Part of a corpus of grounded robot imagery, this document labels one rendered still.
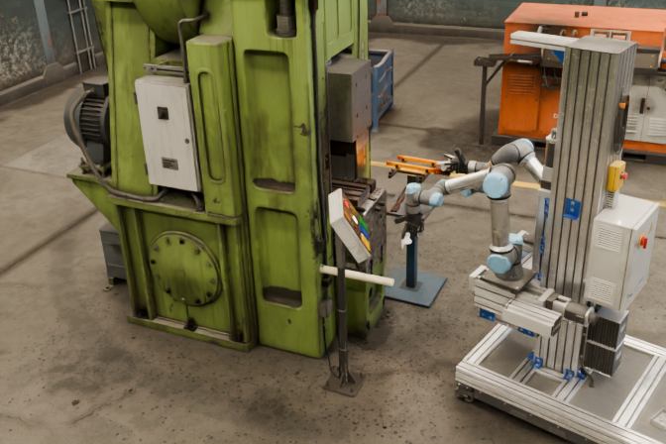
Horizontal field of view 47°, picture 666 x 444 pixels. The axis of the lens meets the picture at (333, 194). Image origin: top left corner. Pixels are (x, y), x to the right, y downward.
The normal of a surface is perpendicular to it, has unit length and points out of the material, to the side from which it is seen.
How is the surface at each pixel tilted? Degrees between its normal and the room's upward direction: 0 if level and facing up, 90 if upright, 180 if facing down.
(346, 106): 90
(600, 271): 90
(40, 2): 90
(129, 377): 0
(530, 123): 90
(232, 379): 0
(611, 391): 0
